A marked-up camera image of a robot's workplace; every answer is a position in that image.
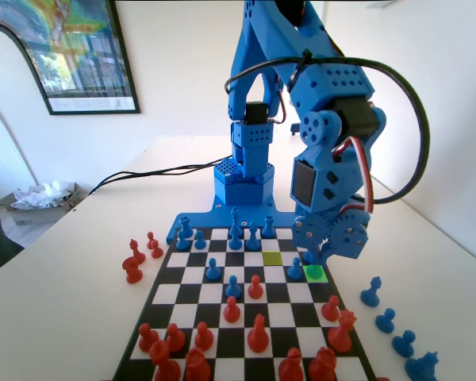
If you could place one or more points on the black framed poster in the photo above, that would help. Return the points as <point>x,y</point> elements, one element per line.
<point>83,59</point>

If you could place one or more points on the blue base plate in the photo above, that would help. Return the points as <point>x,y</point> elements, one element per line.
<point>212,217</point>

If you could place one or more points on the white arched board black rim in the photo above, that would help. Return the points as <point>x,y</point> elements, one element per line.
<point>8,63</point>

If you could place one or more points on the crumpled clear plastic wrap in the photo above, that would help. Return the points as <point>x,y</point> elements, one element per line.
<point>39,196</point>

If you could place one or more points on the red chess queen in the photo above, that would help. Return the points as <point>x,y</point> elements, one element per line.
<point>343,333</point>

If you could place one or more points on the black white chessboard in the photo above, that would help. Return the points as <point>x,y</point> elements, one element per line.
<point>206,293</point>

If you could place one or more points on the blue chess rook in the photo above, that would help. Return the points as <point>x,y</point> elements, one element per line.
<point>267,228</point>
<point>185,226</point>

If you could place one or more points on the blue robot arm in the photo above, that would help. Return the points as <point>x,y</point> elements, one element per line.
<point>329,79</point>

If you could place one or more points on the blue geared gripper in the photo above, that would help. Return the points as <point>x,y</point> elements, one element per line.
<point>351,235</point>

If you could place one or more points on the red chess bishop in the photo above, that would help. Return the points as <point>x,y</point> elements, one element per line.
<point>291,367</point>
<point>131,272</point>

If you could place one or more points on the blue chess pawn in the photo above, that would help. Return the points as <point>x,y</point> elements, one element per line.
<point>305,259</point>
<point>198,241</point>
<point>294,270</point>
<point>212,271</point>
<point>386,321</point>
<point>233,288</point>
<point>404,344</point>
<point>181,243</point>

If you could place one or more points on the cardboard box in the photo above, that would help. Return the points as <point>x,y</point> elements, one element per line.
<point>35,216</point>

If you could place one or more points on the red chess pawn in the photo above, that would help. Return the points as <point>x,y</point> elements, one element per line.
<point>255,288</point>
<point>147,339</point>
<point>232,312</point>
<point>150,239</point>
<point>331,310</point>
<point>203,338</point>
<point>174,339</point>
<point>156,251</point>

